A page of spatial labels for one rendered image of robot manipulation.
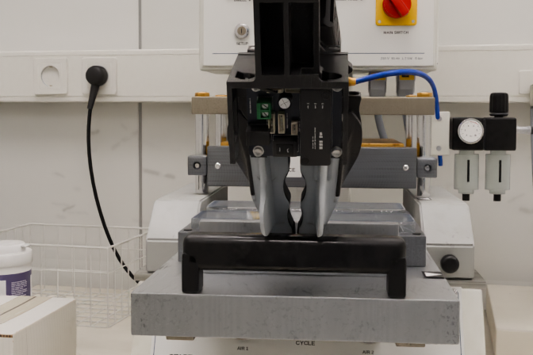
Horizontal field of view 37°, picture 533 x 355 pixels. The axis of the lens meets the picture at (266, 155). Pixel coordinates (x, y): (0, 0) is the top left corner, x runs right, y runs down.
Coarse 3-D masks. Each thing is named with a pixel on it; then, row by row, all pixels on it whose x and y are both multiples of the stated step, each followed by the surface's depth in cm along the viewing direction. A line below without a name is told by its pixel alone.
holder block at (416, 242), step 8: (416, 224) 70; (184, 232) 66; (416, 232) 66; (408, 240) 64; (416, 240) 64; (424, 240) 64; (408, 248) 64; (416, 248) 64; (424, 248) 64; (408, 256) 64; (416, 256) 64; (424, 256) 64; (408, 264) 64; (416, 264) 64; (424, 264) 64
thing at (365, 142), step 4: (364, 140) 97; (368, 140) 98; (372, 140) 98; (376, 140) 98; (380, 140) 98; (384, 140) 98; (388, 140) 98; (392, 140) 98; (396, 140) 98; (220, 144) 91; (224, 144) 91; (364, 144) 89; (368, 144) 89; (372, 144) 89; (376, 144) 89; (380, 144) 89; (384, 144) 89; (388, 144) 89; (392, 144) 89; (396, 144) 89; (400, 144) 89; (404, 144) 89
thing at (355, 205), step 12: (216, 204) 77; (228, 204) 77; (240, 204) 77; (252, 204) 77; (300, 204) 77; (336, 204) 77; (348, 204) 77; (360, 204) 77; (372, 204) 77; (384, 204) 77; (396, 204) 77
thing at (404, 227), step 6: (192, 222) 67; (198, 222) 67; (396, 222) 65; (402, 222) 65; (408, 222) 70; (414, 222) 65; (198, 228) 67; (402, 228) 65; (408, 228) 65; (414, 228) 65
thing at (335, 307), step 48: (144, 288) 56; (240, 288) 56; (288, 288) 56; (336, 288) 56; (384, 288) 56; (432, 288) 56; (192, 336) 54; (240, 336) 54; (288, 336) 54; (336, 336) 53; (384, 336) 53; (432, 336) 53
